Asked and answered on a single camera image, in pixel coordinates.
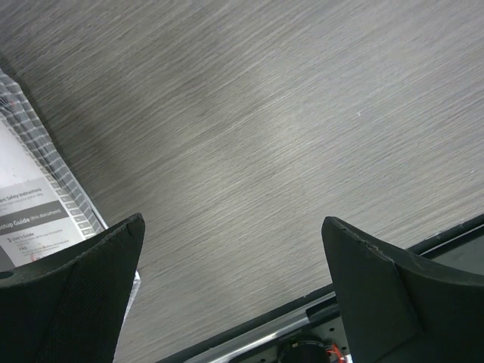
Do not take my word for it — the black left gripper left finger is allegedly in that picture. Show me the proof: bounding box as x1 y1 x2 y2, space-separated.
1 213 145 362

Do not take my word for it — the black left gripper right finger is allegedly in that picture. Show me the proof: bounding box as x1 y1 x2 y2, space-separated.
321 216 483 362

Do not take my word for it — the bagged manual booklet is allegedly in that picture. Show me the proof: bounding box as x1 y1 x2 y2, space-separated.
1 75 140 325

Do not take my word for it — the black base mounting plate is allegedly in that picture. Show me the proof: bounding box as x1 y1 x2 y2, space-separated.
169 216 483 362

